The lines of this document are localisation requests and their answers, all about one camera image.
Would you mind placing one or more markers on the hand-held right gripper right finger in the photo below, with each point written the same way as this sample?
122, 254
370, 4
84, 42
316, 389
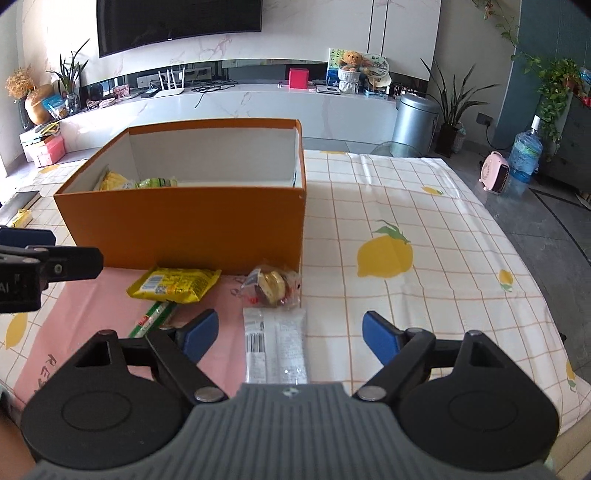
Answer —
378, 339

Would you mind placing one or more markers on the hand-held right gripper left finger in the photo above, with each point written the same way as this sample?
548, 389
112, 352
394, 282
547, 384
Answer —
203, 334

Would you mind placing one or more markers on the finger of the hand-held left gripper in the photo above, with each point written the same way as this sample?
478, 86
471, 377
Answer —
69, 264
27, 237

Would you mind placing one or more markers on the green stick snack packet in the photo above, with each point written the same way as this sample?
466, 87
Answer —
152, 318

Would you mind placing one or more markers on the yellow snack packet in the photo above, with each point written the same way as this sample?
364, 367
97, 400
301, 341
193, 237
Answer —
173, 284

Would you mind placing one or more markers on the white snack packet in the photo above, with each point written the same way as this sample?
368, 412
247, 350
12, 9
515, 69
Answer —
274, 344

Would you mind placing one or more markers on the clear cookie packet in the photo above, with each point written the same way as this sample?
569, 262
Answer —
272, 286

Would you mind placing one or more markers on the yellow green chips packet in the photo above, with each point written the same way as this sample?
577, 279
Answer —
114, 182

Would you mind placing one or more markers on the orange cardboard box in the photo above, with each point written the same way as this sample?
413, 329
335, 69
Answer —
184, 230

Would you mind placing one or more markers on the small green snack packet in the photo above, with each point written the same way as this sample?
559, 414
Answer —
157, 182

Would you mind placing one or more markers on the black notebook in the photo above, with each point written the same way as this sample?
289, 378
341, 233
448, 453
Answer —
16, 206

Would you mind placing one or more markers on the pink cardboard box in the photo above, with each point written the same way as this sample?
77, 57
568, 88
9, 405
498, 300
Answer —
44, 151

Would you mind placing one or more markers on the gold vase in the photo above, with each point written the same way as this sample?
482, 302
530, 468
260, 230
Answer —
34, 104

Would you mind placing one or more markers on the lemon-printed checked tablecloth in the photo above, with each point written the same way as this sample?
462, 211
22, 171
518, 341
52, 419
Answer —
415, 207

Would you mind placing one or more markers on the orchid plant in glass vase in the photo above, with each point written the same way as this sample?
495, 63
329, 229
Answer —
69, 83

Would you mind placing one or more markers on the glass side table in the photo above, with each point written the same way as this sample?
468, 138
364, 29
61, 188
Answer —
397, 148

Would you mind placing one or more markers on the white router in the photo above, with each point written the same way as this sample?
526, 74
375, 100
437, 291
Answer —
170, 87

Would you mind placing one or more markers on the pink heater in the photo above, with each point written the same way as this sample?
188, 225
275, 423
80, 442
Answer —
494, 171

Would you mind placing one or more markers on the silver trash can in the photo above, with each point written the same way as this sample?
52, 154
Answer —
413, 124

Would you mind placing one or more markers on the plant in black pot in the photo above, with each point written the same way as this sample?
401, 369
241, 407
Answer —
450, 124

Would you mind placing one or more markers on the blue water bottle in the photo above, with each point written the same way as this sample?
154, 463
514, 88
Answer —
525, 154

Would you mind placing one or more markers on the white marble tv console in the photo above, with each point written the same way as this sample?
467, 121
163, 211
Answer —
258, 104

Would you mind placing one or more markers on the white flower pot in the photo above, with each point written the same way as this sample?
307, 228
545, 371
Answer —
349, 81

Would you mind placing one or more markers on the black television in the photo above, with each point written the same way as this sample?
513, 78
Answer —
175, 23

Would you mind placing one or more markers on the grey cabinet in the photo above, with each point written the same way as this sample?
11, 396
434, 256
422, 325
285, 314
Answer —
570, 147

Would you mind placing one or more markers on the red box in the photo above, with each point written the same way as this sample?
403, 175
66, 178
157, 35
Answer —
299, 77

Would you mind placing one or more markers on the landscape picture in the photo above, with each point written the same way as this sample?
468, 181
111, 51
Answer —
332, 69

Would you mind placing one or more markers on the round paper fan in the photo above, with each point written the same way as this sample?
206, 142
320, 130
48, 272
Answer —
376, 64

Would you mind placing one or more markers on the teddy bear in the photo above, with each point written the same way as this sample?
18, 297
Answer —
351, 60

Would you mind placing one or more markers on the ivy plant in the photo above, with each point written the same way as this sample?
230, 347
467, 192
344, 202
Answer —
556, 87

